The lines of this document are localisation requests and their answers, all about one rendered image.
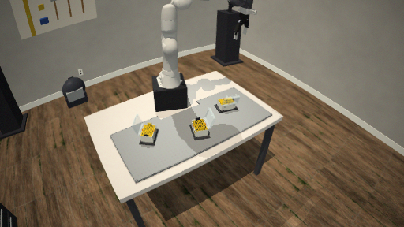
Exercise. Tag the yellow pipette tip rack plate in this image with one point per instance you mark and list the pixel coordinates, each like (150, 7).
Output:
(148, 130)

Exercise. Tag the yellow perforated tip rack insert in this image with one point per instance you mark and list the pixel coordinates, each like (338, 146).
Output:
(199, 124)

